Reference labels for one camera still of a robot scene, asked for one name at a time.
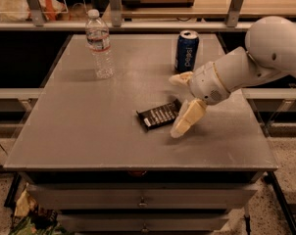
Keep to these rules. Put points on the blue pepsi can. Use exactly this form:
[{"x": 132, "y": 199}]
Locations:
[{"x": 186, "y": 50}]

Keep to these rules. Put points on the black rxbar chocolate bar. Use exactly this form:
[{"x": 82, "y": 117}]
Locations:
[{"x": 160, "y": 116}]

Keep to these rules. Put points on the colourful bags on floor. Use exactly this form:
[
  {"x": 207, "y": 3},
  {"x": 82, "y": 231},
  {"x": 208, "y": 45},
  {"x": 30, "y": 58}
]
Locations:
[{"x": 30, "y": 218}]

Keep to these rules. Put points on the white and orange plastic bag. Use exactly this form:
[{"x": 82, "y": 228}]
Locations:
[{"x": 24, "y": 10}]

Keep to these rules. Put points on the drawer knob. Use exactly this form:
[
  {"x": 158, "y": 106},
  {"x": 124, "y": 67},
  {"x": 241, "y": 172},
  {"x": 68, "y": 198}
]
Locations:
[
  {"x": 144, "y": 229},
  {"x": 142, "y": 203}
]

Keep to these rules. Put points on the metal rail bracket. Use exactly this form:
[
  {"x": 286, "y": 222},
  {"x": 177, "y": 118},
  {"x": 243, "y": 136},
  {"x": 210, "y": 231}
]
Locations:
[
  {"x": 37, "y": 16},
  {"x": 233, "y": 13},
  {"x": 116, "y": 15}
]

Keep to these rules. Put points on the grey drawer cabinet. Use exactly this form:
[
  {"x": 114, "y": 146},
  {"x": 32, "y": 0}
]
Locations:
[{"x": 85, "y": 154}]

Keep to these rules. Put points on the left metal rail bracket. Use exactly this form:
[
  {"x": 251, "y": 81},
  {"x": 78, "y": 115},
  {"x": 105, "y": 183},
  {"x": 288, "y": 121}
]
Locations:
[{"x": 37, "y": 16}]

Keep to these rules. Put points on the lower drawer knob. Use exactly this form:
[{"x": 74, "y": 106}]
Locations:
[{"x": 144, "y": 229}]

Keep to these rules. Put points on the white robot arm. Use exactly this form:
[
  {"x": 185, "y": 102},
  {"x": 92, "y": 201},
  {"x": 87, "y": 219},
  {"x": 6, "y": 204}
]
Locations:
[{"x": 269, "y": 53}]

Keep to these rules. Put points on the clear plastic water bottle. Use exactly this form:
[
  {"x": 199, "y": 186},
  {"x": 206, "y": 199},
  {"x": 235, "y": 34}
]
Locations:
[{"x": 98, "y": 41}]

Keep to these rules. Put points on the upper drawer knob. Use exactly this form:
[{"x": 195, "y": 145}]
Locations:
[{"x": 142, "y": 203}]

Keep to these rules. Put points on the middle metal rail bracket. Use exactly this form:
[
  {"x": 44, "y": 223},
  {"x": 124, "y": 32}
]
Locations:
[{"x": 116, "y": 15}]

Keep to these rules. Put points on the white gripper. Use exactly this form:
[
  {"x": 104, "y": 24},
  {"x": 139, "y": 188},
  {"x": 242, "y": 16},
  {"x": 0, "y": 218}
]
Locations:
[{"x": 205, "y": 81}]

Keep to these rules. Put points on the right metal rail bracket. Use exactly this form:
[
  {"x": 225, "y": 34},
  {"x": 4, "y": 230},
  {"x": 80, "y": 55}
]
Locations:
[{"x": 233, "y": 13}]

